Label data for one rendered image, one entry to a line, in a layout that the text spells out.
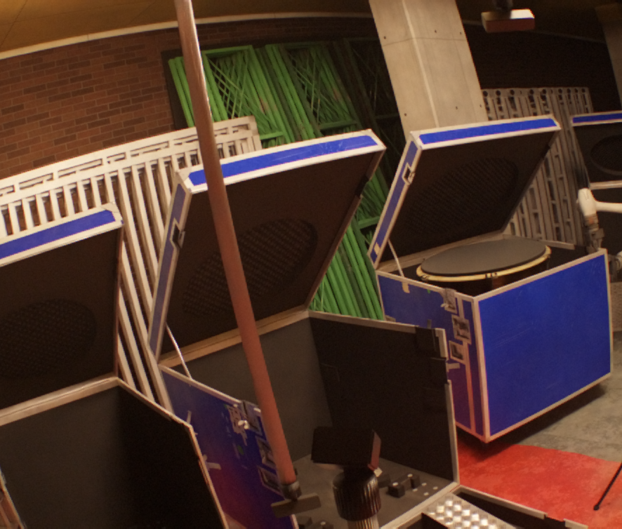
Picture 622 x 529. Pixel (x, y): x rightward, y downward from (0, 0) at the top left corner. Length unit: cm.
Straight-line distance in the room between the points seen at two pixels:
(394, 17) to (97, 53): 246
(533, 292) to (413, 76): 187
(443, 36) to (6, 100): 341
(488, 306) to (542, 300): 37
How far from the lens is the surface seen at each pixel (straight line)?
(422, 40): 454
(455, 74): 473
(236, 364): 329
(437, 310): 347
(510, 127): 358
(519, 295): 327
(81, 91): 527
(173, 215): 241
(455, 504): 292
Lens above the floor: 178
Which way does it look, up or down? 11 degrees down
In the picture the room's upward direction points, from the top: 12 degrees counter-clockwise
